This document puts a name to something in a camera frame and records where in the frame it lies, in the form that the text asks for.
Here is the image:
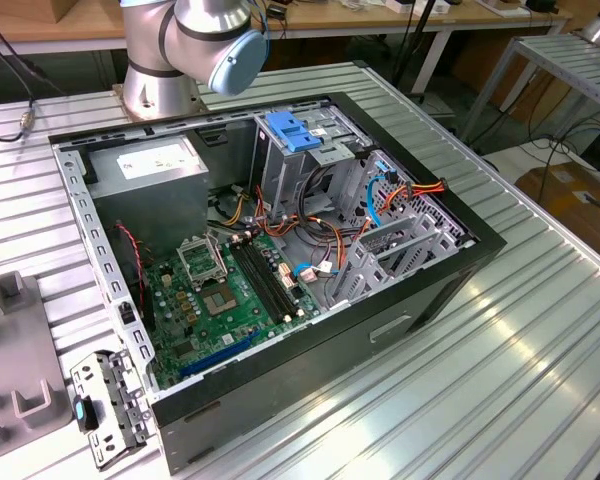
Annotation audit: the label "wire locking lever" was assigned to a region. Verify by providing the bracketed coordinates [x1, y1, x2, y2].
[210, 232, 230, 281]

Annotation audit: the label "black teal latch tab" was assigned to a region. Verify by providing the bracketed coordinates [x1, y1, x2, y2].
[73, 393, 101, 434]

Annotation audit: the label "grey parts rack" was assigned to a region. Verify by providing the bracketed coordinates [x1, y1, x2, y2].
[0, 269, 79, 449]

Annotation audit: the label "black RAM slot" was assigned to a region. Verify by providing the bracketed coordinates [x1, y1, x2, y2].
[248, 232, 301, 319]
[242, 234, 294, 321]
[234, 237, 287, 324]
[228, 239, 281, 325]

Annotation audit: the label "black case fan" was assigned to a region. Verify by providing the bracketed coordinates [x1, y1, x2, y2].
[113, 222, 157, 332]

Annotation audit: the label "blue flat data wire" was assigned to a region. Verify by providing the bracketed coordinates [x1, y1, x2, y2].
[290, 158, 400, 284]

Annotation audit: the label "yellow black power wire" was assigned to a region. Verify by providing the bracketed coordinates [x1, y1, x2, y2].
[207, 183, 255, 230]

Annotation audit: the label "red orange wire bundle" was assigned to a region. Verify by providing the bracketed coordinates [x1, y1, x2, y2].
[257, 192, 371, 271]

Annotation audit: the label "hinged metal card retainer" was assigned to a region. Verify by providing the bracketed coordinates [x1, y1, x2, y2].
[68, 348, 157, 472]

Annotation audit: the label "metal socket cover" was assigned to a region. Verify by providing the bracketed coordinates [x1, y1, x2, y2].
[176, 233, 228, 290]

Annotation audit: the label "black tripod stand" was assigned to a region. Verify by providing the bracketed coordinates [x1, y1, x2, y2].
[389, 0, 454, 99]

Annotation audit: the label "grey metal disk bay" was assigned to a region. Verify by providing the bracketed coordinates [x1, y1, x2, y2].
[327, 212, 480, 314]

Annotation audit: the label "CPU socket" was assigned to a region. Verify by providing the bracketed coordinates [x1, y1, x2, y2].
[201, 283, 242, 317]

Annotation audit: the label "red black twisted fan wire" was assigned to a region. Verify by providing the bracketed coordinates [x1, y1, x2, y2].
[114, 223, 147, 306]

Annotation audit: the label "red yellow orange power wire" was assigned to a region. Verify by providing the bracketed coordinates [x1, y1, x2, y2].
[359, 177, 447, 236]

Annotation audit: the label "white plug with thin wires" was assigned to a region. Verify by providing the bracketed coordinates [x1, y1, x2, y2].
[298, 262, 335, 287]

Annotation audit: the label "grey metal optical drive cage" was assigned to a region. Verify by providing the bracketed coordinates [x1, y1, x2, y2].
[252, 106, 372, 224]

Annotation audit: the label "blue plastic drive latch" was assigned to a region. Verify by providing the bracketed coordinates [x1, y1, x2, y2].
[266, 111, 324, 155]

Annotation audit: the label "metal slat side table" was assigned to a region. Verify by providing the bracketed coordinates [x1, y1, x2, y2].
[457, 30, 600, 146]

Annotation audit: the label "green motherboard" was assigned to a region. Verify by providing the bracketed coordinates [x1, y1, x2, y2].
[142, 230, 326, 392]

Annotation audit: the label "blue expansion slot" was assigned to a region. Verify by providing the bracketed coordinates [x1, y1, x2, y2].
[178, 329, 262, 380]

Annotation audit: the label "black cable bundle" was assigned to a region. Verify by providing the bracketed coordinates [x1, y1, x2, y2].
[299, 164, 376, 251]

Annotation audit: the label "large cardboard box with label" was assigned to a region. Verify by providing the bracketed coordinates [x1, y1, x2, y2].
[513, 162, 600, 254]

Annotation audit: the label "black open PC case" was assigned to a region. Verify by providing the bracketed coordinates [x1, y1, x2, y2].
[47, 91, 509, 476]

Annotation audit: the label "grey power supply unit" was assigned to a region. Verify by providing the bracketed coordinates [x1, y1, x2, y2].
[86, 135, 211, 251]

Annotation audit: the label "black cable with metal connector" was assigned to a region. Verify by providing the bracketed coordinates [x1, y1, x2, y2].
[0, 97, 37, 144]

